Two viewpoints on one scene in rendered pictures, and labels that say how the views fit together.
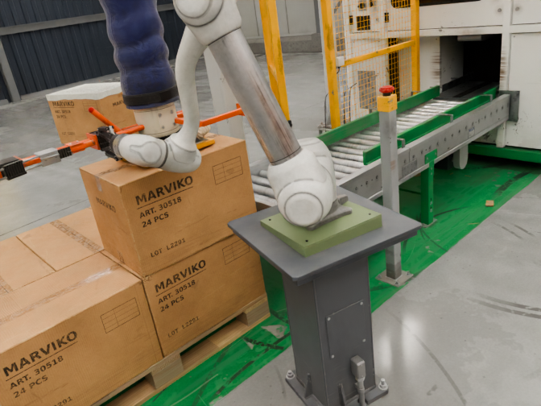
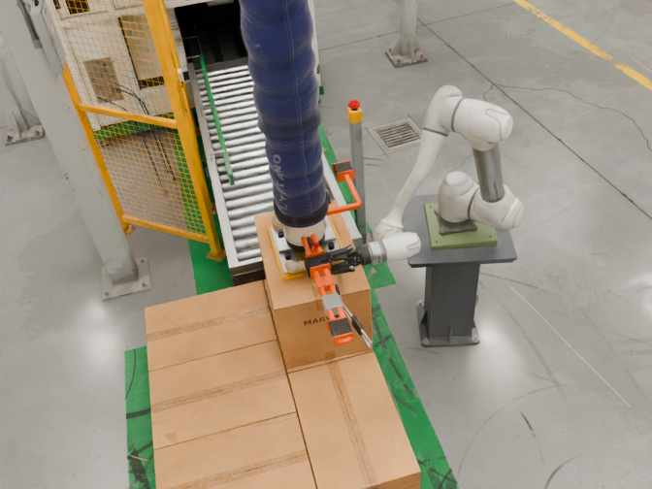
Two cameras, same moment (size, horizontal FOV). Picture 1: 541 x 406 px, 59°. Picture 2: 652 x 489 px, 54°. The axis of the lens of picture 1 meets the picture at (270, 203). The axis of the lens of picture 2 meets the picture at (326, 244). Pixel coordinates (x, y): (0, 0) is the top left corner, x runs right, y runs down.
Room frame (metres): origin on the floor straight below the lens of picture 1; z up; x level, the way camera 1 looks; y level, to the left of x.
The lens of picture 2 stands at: (0.95, 2.17, 2.87)
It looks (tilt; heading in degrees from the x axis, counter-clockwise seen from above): 43 degrees down; 299
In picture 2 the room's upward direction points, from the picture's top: 6 degrees counter-clockwise
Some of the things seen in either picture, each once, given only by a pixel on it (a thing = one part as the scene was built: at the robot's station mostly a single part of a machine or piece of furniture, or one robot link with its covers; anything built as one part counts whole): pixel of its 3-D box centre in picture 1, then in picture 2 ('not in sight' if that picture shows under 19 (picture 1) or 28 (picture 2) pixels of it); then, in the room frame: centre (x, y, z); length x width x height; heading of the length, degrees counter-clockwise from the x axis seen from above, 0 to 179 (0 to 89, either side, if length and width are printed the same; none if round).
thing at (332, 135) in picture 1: (376, 114); (209, 113); (3.43, -0.86, 0.60); 1.60 x 0.10 x 0.09; 129
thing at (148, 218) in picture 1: (172, 196); (311, 281); (2.01, 0.43, 0.74); 0.60 x 0.40 x 0.40; 128
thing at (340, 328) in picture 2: (8, 167); (340, 331); (1.64, 0.89, 1.08); 0.08 x 0.07 x 0.05; 129
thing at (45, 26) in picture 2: not in sight; (48, 35); (3.43, 0.15, 1.62); 0.20 x 0.05 x 0.30; 129
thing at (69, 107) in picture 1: (97, 113); not in sight; (3.92, 1.26, 0.82); 0.60 x 0.40 x 0.40; 57
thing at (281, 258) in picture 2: not in sight; (284, 247); (2.09, 0.48, 0.98); 0.34 x 0.10 x 0.05; 129
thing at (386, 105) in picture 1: (390, 193); (358, 181); (2.23, -0.61, 0.50); 0.07 x 0.07 x 1.00; 39
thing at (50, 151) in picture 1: (47, 157); (332, 304); (1.72, 0.78, 1.07); 0.07 x 0.07 x 0.04; 39
